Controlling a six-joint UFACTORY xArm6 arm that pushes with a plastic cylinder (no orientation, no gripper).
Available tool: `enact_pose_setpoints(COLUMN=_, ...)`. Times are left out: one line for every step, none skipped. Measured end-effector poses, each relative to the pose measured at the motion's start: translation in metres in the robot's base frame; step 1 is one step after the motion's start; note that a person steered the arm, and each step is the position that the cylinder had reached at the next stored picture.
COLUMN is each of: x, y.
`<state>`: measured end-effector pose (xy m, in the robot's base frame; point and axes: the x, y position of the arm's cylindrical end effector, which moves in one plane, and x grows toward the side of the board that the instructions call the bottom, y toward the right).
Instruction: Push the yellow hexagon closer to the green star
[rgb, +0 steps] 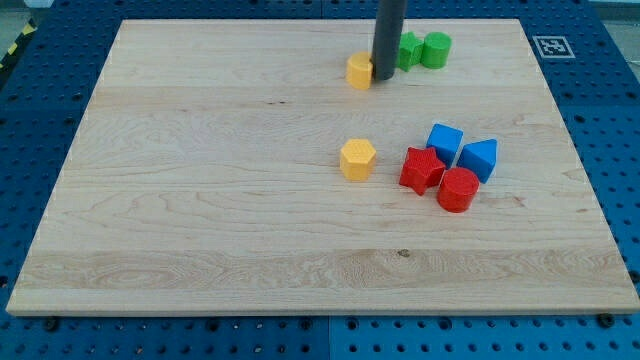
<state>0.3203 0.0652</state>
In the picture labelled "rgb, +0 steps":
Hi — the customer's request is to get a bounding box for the yellow hexagon block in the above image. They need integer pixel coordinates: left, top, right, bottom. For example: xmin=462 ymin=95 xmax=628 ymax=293
xmin=340 ymin=138 xmax=377 ymax=181

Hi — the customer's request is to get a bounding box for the red star block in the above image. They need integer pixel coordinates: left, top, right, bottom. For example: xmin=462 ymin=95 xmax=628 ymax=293
xmin=399 ymin=147 xmax=446 ymax=196

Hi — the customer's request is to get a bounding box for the green star block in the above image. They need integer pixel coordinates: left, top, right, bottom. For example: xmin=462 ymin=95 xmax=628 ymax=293
xmin=396 ymin=32 xmax=424 ymax=72

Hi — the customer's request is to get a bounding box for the light wooden board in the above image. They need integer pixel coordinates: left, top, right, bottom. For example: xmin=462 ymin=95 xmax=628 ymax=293
xmin=7 ymin=19 xmax=639 ymax=317

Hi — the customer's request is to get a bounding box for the yellow rounded block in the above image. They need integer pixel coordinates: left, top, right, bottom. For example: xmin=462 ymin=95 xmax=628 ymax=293
xmin=345 ymin=51 xmax=373 ymax=90

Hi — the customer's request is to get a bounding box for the blue cube block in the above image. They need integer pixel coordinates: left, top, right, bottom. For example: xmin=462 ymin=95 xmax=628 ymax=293
xmin=426 ymin=123 xmax=464 ymax=168

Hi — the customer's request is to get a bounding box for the red cylinder block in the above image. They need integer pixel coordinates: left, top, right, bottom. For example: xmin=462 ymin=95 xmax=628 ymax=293
xmin=437 ymin=167 xmax=480 ymax=213

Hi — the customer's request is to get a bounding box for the blue triangle block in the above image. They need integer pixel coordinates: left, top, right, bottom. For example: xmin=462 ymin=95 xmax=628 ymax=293
xmin=457 ymin=139 xmax=498 ymax=183

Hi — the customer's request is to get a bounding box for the green cylinder block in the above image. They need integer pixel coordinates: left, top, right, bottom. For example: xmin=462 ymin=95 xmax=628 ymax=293
xmin=421 ymin=32 xmax=452 ymax=69

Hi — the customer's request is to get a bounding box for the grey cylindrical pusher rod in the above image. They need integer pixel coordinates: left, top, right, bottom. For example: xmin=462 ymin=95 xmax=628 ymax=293
xmin=371 ymin=0 xmax=407 ymax=81

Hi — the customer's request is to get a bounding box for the white fiducial marker tag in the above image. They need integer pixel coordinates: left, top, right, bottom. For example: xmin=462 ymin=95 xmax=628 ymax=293
xmin=533 ymin=35 xmax=575 ymax=59

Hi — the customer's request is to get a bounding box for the yellow black hazard tape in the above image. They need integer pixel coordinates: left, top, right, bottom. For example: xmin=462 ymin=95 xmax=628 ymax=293
xmin=1 ymin=18 xmax=38 ymax=71

